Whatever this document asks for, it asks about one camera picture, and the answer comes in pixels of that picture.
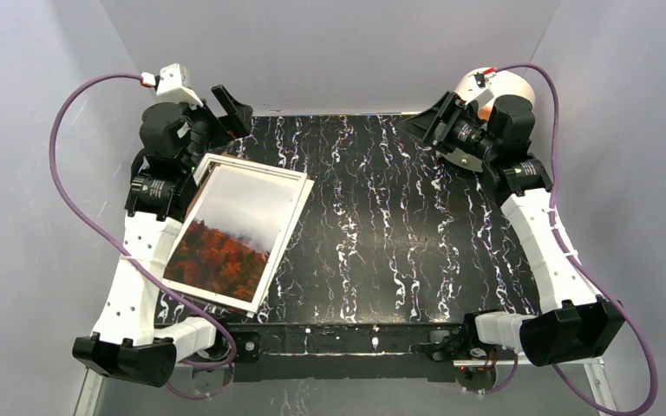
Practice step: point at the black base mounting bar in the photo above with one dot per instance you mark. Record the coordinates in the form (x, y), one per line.
(429, 351)

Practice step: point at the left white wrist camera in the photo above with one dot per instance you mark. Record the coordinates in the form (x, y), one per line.
(172, 85)

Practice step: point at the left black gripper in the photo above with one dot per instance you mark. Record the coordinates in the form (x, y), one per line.
(218, 119)

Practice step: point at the aluminium rail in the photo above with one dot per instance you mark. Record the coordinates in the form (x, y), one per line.
(356, 385)

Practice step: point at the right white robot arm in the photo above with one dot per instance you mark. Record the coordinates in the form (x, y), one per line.
(575, 320)

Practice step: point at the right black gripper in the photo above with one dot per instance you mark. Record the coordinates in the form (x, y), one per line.
(441, 126)

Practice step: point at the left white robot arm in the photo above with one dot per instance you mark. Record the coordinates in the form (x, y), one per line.
(145, 328)

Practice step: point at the autumn forest photo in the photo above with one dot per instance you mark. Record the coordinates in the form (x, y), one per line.
(206, 258)

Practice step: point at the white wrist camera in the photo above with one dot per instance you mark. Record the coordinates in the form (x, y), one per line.
(476, 86)
(172, 85)

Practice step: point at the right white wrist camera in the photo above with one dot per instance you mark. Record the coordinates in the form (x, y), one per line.
(476, 86)

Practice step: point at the white cylindrical drawer unit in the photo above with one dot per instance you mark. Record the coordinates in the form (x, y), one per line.
(507, 83)

